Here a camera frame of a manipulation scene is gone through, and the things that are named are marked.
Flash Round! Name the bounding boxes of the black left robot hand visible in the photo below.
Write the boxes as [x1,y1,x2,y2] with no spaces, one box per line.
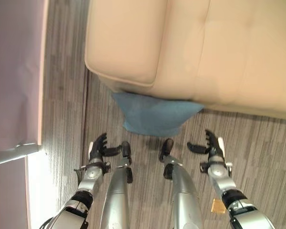
[88,133,123,163]

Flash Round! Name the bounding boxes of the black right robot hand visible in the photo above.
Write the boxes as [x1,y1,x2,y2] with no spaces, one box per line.
[187,129,226,160]

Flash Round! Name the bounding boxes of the beige leather sofa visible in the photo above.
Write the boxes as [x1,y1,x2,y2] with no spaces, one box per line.
[84,0,286,121]

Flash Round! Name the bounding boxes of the silver right robot leg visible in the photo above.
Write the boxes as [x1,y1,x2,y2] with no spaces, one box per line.
[158,138,204,229]

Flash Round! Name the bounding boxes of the white wall panel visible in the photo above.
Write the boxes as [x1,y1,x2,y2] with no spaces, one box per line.
[0,0,50,229]

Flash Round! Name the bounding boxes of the silver left robot leg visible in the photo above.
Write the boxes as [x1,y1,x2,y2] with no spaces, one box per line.
[100,141,133,229]

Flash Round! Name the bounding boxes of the silver robot leg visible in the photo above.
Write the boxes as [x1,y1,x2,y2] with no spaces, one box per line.
[158,138,204,229]
[100,141,133,229]

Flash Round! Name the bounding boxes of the blue square cushion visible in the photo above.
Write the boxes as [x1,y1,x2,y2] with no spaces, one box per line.
[112,92,205,137]

